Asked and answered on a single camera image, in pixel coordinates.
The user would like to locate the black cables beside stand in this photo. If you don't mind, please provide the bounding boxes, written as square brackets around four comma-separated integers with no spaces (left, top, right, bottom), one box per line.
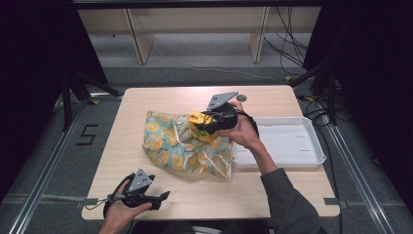
[297,95,333,129]

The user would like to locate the orange print fabric bag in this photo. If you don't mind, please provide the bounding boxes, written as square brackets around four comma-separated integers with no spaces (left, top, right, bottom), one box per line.
[141,110,235,179]

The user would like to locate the person's right hand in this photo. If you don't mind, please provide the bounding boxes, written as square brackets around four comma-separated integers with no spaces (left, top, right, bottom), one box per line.
[213,100,261,151]

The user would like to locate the thin white floor cable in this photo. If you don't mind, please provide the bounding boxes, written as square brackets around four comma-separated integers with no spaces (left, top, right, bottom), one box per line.
[151,41,287,83]

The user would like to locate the white plastic tray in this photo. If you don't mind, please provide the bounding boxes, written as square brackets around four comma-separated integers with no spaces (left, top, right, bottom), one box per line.
[231,116,327,170]

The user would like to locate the light wooden desk frame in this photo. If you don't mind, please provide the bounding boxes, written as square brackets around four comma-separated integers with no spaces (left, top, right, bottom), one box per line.
[77,5,323,65]

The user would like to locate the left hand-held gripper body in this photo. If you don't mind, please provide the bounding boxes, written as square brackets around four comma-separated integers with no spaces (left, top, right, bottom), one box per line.
[106,167,164,211]

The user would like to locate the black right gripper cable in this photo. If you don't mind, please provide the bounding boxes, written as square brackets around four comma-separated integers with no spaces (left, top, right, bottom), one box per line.
[238,109,261,139]

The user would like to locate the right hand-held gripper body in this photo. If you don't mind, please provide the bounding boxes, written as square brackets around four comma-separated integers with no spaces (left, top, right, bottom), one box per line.
[203,91,241,135]

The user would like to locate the bundle of black floor cables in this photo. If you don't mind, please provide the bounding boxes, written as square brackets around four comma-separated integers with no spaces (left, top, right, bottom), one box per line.
[262,6,310,76]

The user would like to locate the yellow snack packet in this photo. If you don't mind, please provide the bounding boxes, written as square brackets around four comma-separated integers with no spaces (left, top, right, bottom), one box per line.
[188,111,219,144]

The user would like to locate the black metal stand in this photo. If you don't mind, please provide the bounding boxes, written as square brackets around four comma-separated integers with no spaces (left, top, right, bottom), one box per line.
[287,60,339,127]
[60,69,124,132]

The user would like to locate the aluminium floor rail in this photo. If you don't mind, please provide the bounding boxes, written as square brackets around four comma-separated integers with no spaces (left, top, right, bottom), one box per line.
[316,106,396,234]
[7,93,125,234]

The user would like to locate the person's left hand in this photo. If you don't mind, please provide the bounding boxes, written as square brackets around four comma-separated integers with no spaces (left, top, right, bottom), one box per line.
[98,178,154,234]

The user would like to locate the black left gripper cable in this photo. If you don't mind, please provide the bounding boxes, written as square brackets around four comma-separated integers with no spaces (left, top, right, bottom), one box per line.
[84,194,115,219]

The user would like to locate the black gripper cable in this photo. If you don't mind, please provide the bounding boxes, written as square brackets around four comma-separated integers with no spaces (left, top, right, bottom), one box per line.
[238,109,261,139]
[84,194,115,219]

